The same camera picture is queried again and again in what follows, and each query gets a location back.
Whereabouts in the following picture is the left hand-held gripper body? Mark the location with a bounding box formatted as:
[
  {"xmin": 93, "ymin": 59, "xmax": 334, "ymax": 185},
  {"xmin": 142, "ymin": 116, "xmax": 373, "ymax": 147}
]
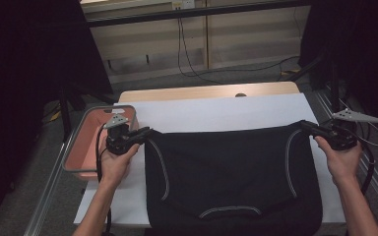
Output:
[{"xmin": 102, "ymin": 113, "xmax": 142, "ymax": 155}]

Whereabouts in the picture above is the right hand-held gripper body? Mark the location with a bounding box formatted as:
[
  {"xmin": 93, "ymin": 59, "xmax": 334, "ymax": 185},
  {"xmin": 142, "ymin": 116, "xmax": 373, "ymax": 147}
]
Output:
[{"xmin": 326, "ymin": 108, "xmax": 378, "ymax": 151}]

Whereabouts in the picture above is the pink basket with grey rim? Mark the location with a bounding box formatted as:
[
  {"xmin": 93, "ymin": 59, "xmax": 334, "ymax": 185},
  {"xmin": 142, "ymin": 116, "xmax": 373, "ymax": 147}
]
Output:
[{"xmin": 61, "ymin": 104, "xmax": 141, "ymax": 181}]

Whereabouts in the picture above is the black knit vest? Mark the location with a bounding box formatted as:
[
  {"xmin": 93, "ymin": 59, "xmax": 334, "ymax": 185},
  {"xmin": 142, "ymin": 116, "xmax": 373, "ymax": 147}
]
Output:
[{"xmin": 144, "ymin": 120, "xmax": 324, "ymax": 236}]

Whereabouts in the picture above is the person's right hand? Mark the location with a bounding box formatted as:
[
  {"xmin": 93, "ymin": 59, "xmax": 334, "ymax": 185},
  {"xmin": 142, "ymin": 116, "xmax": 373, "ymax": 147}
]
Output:
[{"xmin": 314, "ymin": 136, "xmax": 364, "ymax": 187}]

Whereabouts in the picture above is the person's left hand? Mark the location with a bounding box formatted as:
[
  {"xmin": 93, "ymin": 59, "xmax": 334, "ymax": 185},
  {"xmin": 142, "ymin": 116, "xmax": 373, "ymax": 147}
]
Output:
[{"xmin": 98, "ymin": 145, "xmax": 141, "ymax": 187}]

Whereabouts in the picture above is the black metal stand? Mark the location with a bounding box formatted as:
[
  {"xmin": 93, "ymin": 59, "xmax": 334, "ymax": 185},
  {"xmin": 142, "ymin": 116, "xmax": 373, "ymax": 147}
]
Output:
[{"xmin": 288, "ymin": 52, "xmax": 343, "ymax": 112}]

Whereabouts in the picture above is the black tripod stand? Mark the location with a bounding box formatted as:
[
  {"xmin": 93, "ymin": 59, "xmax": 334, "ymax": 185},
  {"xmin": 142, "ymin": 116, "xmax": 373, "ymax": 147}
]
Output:
[{"xmin": 58, "ymin": 83, "xmax": 116, "ymax": 142}]

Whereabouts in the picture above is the black curtain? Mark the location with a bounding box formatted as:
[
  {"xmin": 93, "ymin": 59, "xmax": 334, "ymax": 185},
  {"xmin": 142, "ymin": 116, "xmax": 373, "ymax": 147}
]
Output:
[
  {"xmin": 298, "ymin": 0, "xmax": 378, "ymax": 139},
  {"xmin": 0, "ymin": 0, "xmax": 114, "ymax": 227}
]

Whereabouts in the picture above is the beige cabinet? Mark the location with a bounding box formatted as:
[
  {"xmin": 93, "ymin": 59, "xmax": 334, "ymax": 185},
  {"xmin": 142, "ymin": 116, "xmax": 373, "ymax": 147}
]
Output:
[{"xmin": 80, "ymin": 0, "xmax": 311, "ymax": 85}]

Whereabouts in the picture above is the black horizontal bar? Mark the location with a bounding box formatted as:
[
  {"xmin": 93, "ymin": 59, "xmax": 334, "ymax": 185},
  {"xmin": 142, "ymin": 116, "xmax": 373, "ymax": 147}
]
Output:
[{"xmin": 85, "ymin": 0, "xmax": 311, "ymax": 29}]

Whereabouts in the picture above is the white floor cable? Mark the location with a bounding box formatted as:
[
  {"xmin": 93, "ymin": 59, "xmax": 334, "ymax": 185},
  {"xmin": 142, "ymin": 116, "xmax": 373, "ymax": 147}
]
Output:
[{"xmin": 357, "ymin": 122, "xmax": 378, "ymax": 148}]

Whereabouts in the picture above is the left hand-held gripper black cable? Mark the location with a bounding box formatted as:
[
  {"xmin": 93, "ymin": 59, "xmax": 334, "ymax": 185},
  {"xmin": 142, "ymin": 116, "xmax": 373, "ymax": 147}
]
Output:
[{"xmin": 94, "ymin": 123, "xmax": 113, "ymax": 236}]

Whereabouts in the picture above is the hand-held gripper black cable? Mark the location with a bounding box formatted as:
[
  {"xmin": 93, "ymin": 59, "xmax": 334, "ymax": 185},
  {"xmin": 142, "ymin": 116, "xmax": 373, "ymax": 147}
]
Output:
[
  {"xmin": 94, "ymin": 123, "xmax": 113, "ymax": 236},
  {"xmin": 353, "ymin": 137, "xmax": 375, "ymax": 196}
]

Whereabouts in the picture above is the right hand-held gripper black cable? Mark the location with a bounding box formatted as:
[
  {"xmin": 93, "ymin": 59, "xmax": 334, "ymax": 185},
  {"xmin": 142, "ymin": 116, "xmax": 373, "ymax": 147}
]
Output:
[{"xmin": 353, "ymin": 137, "xmax": 375, "ymax": 196}]

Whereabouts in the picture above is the black hanging cable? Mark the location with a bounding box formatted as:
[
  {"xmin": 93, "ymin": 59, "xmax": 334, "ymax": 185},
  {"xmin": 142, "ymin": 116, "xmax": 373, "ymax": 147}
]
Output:
[{"xmin": 176, "ymin": 18, "xmax": 301, "ymax": 86}]

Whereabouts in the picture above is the white wall socket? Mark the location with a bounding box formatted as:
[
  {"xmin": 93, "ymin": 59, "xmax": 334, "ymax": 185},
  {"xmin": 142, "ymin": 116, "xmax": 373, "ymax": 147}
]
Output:
[{"xmin": 171, "ymin": 0, "xmax": 196, "ymax": 10}]

